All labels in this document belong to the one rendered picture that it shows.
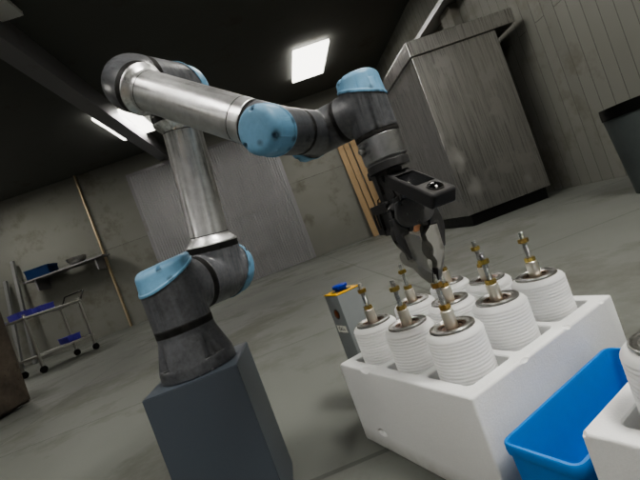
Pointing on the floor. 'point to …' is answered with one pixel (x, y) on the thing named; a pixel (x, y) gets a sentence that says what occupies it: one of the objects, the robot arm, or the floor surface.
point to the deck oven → (467, 120)
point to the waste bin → (626, 135)
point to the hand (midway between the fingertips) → (434, 273)
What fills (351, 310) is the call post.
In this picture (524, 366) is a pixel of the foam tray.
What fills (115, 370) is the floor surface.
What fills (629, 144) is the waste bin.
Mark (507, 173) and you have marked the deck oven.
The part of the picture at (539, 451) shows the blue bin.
